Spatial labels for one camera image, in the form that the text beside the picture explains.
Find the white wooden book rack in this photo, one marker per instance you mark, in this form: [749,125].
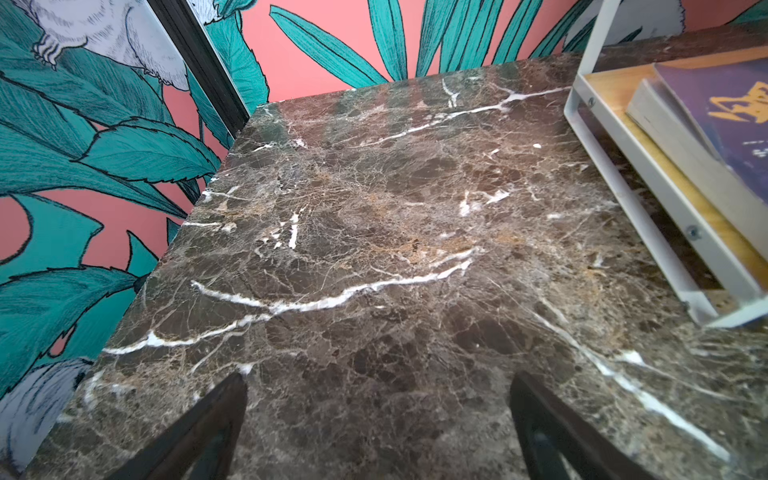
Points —
[738,268]

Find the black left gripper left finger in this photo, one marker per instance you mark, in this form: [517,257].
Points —
[200,444]

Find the black corner frame post left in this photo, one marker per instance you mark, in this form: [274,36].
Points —
[191,40]

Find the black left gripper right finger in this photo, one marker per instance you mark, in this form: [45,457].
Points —
[551,435]

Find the purple book on lower shelf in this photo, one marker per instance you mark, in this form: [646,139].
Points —
[711,122]

